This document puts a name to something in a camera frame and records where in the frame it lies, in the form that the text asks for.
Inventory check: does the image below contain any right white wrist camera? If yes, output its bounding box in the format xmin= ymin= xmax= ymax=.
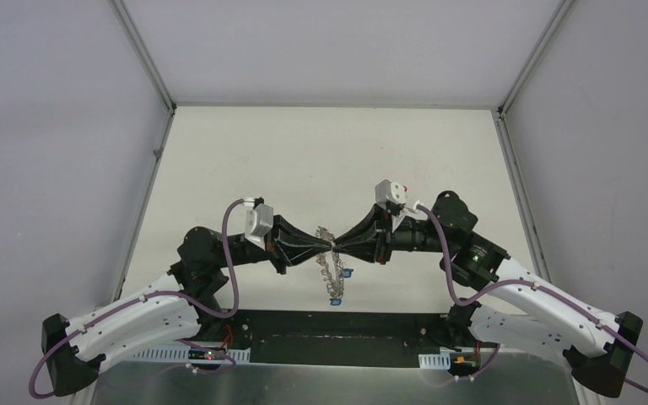
xmin=375 ymin=180 xmax=408 ymax=206

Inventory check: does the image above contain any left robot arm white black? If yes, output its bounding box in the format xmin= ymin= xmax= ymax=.
xmin=39 ymin=215 xmax=332 ymax=397

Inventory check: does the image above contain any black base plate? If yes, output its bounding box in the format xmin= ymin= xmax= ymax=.
xmin=193 ymin=310 xmax=478 ymax=368

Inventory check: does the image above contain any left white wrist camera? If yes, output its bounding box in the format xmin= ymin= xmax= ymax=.
xmin=244 ymin=197 xmax=274 ymax=250

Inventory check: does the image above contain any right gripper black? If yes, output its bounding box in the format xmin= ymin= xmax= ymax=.
xmin=332 ymin=204 xmax=452 ymax=266

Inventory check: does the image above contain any electronics board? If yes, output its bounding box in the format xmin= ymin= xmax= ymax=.
xmin=188 ymin=348 xmax=227 ymax=361
xmin=450 ymin=353 xmax=481 ymax=373

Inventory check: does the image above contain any right electronics board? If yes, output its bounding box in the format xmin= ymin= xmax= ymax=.
xmin=450 ymin=353 xmax=481 ymax=373

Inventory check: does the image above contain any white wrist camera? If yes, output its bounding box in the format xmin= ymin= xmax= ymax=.
xmin=244 ymin=197 xmax=274 ymax=250
xmin=375 ymin=180 xmax=408 ymax=206

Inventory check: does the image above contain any left electronics board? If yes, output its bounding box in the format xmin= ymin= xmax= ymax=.
xmin=188 ymin=348 xmax=227 ymax=361

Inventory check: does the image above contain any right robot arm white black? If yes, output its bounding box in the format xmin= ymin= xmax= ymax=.
xmin=333 ymin=191 xmax=643 ymax=398

